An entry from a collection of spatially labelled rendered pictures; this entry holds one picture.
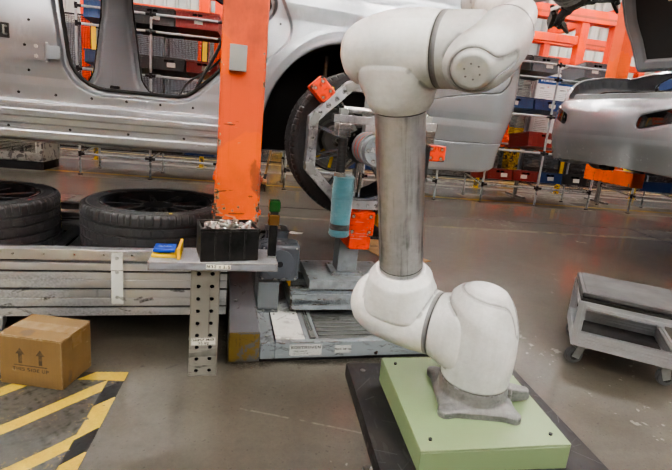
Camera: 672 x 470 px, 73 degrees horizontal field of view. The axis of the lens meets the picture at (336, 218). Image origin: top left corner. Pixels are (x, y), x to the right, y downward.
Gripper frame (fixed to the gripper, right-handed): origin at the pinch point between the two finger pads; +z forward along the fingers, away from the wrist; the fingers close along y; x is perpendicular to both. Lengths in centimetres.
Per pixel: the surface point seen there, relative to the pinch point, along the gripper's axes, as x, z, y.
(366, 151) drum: -19, -6, -83
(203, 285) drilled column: -65, -60, -120
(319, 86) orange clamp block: 10, -16, -95
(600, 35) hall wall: 467, 1157, -150
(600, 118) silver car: 34, 258, -43
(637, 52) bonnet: 117, 374, -20
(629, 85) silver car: 92, 390, -34
